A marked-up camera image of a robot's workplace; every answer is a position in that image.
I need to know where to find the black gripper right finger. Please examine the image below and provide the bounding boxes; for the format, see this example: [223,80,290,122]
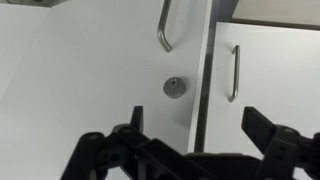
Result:
[241,106,320,180]

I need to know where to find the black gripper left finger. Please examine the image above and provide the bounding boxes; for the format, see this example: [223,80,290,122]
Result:
[60,105,214,180]

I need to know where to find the white cabinet door with lock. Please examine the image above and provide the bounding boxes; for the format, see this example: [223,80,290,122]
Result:
[0,0,213,180]

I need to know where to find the narrow white cabinet door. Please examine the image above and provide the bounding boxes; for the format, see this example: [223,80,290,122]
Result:
[203,21,320,180]

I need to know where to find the grey round keyhole lock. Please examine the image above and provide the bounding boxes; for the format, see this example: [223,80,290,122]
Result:
[162,76,187,100]

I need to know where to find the metal bar door handle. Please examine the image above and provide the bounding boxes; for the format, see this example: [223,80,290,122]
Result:
[228,44,241,103]

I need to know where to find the bent metal door handle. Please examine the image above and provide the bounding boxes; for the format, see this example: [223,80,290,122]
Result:
[156,0,174,54]

